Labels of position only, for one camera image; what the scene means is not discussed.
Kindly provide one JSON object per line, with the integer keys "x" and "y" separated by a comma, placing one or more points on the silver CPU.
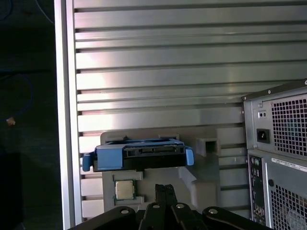
{"x": 124, "y": 189}

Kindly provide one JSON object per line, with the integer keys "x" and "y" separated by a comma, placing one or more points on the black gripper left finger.
{"x": 144, "y": 220}

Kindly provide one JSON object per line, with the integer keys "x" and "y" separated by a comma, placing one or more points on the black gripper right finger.
{"x": 187, "y": 220}

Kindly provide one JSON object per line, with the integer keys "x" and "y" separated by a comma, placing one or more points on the grey parts rack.
{"x": 206, "y": 182}

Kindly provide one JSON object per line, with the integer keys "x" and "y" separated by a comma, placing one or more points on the hard disk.
{"x": 108, "y": 155}

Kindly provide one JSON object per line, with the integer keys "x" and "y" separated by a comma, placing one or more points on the black PC case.
{"x": 263, "y": 115}

